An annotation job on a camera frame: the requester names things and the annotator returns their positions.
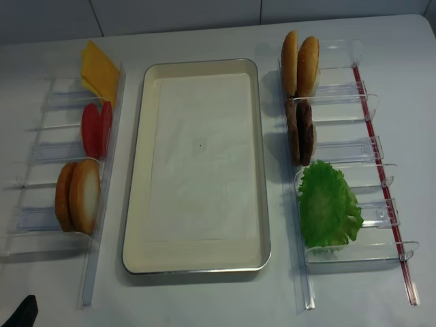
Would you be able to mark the bun slice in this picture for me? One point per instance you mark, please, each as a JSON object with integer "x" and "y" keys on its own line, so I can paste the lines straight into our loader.
{"x": 62, "y": 210}
{"x": 84, "y": 194}

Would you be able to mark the left brown meat patty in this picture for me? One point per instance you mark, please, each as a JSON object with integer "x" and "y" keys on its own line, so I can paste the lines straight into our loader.
{"x": 292, "y": 131}

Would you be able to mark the brown meat patty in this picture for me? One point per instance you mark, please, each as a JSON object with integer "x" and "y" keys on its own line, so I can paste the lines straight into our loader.
{"x": 292, "y": 131}
{"x": 305, "y": 131}

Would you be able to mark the right brown meat patty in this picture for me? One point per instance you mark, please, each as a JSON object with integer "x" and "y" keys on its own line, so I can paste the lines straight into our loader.
{"x": 305, "y": 131}

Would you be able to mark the green lettuce leaf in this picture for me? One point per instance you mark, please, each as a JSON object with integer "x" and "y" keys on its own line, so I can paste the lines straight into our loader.
{"x": 329, "y": 210}

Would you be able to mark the right red tomato slice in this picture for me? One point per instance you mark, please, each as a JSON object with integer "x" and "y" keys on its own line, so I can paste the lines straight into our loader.
{"x": 105, "y": 127}

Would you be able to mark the red tomato slice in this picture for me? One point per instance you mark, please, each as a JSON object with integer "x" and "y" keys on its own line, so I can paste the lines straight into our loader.
{"x": 105, "y": 127}
{"x": 90, "y": 131}

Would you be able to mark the left red tomato slice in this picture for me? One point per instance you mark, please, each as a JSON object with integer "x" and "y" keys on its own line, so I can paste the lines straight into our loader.
{"x": 90, "y": 131}

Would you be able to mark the front yellow cheese slice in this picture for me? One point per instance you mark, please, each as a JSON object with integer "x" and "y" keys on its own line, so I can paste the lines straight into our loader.
{"x": 108, "y": 79}

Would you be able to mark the yellow cheese slice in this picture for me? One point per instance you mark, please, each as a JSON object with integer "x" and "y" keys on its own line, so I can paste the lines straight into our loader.
{"x": 90, "y": 67}
{"x": 108, "y": 79}

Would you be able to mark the rear yellow cheese slice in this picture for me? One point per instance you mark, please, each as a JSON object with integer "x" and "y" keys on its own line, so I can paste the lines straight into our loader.
{"x": 90, "y": 67}

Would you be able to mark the white paper tray liner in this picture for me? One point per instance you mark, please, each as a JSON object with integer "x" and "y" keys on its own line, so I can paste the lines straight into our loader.
{"x": 203, "y": 183}

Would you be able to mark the cream rectangular metal tray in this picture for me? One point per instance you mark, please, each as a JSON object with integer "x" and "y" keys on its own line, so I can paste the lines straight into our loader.
{"x": 141, "y": 254}

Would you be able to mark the left sesame top bun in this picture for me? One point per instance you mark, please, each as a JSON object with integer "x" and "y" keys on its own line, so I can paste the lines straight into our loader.
{"x": 289, "y": 59}

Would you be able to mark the sesame bun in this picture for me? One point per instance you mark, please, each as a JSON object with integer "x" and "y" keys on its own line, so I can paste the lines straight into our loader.
{"x": 289, "y": 59}
{"x": 307, "y": 66}

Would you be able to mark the right clear acrylic rack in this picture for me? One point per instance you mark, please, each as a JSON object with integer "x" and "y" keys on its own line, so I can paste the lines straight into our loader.
{"x": 342, "y": 115}

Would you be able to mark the clear acrylic rack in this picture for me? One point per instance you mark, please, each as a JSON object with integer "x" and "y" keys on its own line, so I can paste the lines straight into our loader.
{"x": 32, "y": 231}
{"x": 342, "y": 115}

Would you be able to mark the right sesame top bun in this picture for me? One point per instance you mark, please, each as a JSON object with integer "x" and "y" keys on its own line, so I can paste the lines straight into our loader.
{"x": 307, "y": 66}

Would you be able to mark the left clear acrylic rack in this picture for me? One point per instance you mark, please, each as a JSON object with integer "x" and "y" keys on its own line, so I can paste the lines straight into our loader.
{"x": 32, "y": 231}

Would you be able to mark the black object at corner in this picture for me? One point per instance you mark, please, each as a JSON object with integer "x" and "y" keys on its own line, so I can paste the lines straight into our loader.
{"x": 25, "y": 314}

